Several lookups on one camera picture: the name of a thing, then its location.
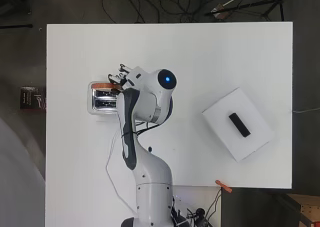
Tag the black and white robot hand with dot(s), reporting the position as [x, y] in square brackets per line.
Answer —
[136, 77]

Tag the orange toast slice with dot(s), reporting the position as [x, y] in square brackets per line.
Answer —
[103, 86]

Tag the steel toaster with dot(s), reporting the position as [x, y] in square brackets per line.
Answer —
[101, 102]

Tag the white seven-joint robot arm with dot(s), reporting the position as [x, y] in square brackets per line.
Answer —
[151, 173]

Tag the dark red printed box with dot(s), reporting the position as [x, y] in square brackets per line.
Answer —
[31, 98]

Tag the white flat box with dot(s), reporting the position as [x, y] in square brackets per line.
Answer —
[226, 140]

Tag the black block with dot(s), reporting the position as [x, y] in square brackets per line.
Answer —
[239, 124]

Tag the black rod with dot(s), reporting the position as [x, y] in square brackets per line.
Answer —
[16, 26]

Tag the orange clamp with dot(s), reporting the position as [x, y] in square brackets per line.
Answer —
[223, 186]

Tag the grey rounded sheet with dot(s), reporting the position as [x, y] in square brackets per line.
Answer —
[16, 187]

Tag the wooden crate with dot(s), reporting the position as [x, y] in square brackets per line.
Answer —
[306, 208]

